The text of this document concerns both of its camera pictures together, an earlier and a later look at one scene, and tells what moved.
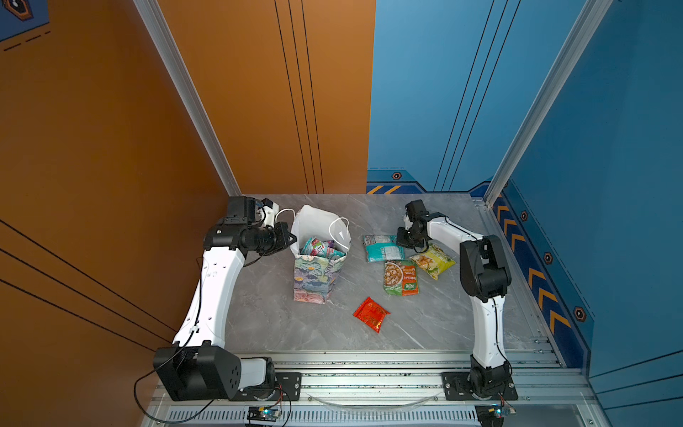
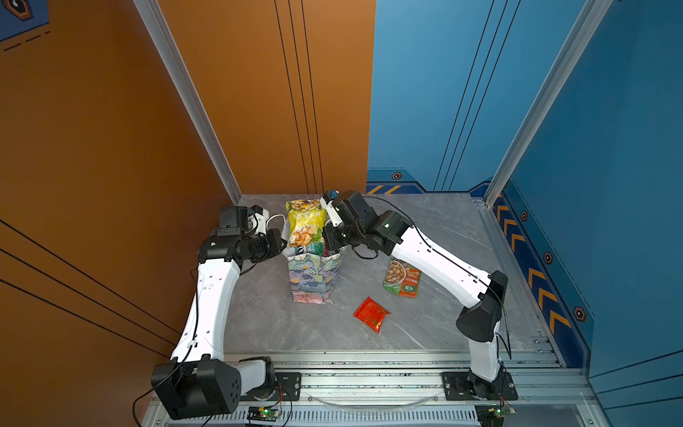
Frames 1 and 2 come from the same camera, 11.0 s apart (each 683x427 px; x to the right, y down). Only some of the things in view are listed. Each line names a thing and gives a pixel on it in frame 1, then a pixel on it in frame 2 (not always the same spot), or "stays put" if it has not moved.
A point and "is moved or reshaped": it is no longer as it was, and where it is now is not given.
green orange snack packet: [400, 277] stays put
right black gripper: [402, 243] -> [330, 238]
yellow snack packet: [434, 261] is moved or reshaped
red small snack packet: [371, 313] stays put
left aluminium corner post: [187, 93] stays put
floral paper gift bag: [315, 277] stays put
